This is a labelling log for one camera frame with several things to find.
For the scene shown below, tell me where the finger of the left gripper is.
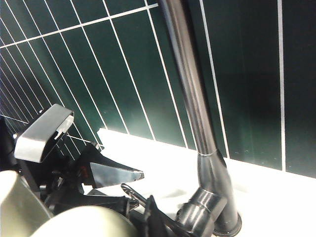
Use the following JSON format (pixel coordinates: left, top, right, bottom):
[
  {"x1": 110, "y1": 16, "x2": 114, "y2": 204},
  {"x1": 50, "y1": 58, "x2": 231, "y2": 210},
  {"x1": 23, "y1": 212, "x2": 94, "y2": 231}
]
[
  {"x1": 82, "y1": 194, "x2": 130, "y2": 210},
  {"x1": 89, "y1": 161, "x2": 145, "y2": 189}
]

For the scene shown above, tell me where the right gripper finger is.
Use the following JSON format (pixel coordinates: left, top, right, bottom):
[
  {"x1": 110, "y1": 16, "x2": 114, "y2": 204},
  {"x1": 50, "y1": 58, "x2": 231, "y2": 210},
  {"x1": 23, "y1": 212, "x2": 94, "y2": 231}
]
[{"x1": 138, "y1": 194, "x2": 178, "y2": 237}]

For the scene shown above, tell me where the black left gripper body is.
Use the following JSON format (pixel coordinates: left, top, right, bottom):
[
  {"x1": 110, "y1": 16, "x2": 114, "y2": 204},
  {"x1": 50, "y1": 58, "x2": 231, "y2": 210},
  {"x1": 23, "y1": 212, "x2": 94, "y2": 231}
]
[{"x1": 0, "y1": 115, "x2": 104, "y2": 214}]

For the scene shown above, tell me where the pale green dimpled mug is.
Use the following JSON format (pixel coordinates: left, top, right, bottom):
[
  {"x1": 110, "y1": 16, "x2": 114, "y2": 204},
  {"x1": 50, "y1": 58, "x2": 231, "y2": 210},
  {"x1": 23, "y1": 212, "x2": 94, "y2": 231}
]
[{"x1": 0, "y1": 169, "x2": 139, "y2": 237}]

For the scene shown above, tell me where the grey faucet lever handle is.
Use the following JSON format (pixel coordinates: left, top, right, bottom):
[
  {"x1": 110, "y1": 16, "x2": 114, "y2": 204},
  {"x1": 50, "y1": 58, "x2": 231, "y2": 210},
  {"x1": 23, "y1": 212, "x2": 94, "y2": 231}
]
[{"x1": 120, "y1": 183, "x2": 228, "y2": 237}]

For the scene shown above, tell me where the dark metal faucet spout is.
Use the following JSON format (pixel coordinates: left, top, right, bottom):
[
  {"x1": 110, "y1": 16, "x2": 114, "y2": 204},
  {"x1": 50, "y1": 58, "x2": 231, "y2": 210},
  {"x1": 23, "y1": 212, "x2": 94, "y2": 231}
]
[{"x1": 158, "y1": 0, "x2": 243, "y2": 236}]

